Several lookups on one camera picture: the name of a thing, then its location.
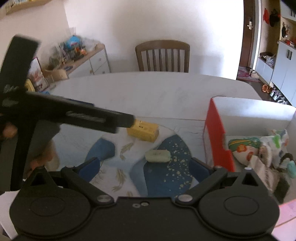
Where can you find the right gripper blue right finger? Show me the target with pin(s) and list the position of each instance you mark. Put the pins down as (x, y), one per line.
(199, 170)

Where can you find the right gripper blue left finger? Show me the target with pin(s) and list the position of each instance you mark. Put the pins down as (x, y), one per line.
(89, 169)

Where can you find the yellow cardboard box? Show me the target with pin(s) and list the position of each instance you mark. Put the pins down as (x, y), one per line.
(144, 131)

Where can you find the silver foil snack bag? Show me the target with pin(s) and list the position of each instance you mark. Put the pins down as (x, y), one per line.
(268, 176)

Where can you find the white plastic package grey label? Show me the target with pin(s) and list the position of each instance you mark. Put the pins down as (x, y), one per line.
(276, 144)

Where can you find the left hand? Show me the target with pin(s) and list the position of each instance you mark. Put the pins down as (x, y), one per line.
(47, 155)

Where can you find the colourful printed plastic bag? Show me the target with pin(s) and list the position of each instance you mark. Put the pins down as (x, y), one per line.
(244, 148)

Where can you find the red shoe box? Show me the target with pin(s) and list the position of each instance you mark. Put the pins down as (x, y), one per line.
(229, 118)

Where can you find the white sideboard wooden top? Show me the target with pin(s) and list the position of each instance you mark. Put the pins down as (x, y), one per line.
(94, 63)

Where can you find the teal oval soap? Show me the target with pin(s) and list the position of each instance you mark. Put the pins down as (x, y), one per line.
(291, 169)

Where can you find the shoes on floor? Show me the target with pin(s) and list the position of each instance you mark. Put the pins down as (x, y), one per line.
(275, 94)

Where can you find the wooden dining chair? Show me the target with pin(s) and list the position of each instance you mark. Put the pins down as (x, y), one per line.
(163, 55)

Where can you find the brown entrance door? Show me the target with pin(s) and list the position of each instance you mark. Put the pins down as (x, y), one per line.
(248, 33)

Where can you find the white wall cabinet unit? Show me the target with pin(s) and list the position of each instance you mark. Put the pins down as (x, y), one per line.
(275, 64)

